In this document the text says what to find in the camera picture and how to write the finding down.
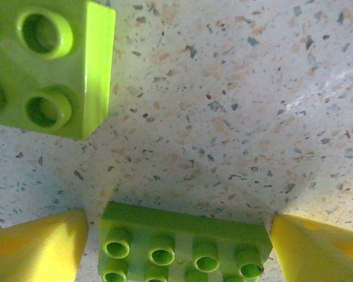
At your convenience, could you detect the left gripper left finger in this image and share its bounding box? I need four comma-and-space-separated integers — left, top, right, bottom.
0, 209, 89, 282

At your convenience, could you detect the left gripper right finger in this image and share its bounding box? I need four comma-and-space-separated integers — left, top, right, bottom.
269, 213, 353, 282

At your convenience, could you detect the long green lego brick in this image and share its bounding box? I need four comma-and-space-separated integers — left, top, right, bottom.
98, 200, 274, 282

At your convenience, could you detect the square green lego brick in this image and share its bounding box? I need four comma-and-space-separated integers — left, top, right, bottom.
0, 0, 117, 142

